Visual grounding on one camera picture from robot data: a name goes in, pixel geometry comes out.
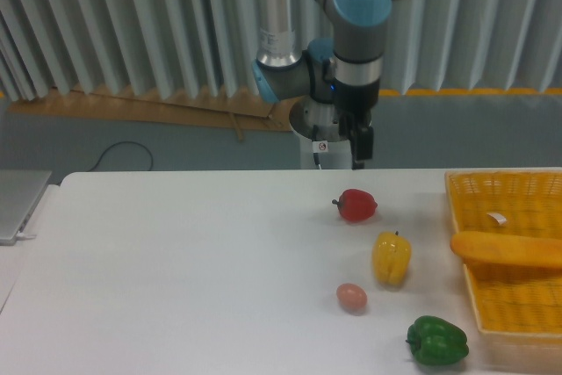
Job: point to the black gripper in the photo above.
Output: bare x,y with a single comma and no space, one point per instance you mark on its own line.
354,88

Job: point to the red bell pepper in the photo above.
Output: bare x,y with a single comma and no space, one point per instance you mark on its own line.
355,205

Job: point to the yellow bell pepper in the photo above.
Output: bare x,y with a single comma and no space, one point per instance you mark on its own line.
390,258

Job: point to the brown egg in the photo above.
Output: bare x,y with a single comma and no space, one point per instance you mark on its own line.
352,297

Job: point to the long orange baguette bread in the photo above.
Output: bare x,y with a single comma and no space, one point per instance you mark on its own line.
507,249

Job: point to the green bell pepper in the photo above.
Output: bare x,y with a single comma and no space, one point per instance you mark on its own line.
434,341

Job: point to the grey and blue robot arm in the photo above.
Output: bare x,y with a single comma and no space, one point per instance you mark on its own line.
283,71

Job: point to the yellow woven basket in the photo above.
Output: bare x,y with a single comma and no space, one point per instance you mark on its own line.
510,300

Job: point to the white paper tag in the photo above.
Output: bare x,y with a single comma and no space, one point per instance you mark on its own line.
498,218

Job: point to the brown cardboard sheet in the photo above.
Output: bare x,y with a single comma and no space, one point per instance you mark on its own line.
241,113

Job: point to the grey pleated curtain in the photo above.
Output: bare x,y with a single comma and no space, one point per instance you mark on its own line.
206,46

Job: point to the silver laptop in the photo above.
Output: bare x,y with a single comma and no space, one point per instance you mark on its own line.
21,191

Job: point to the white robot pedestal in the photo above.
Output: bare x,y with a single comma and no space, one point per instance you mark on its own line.
316,127

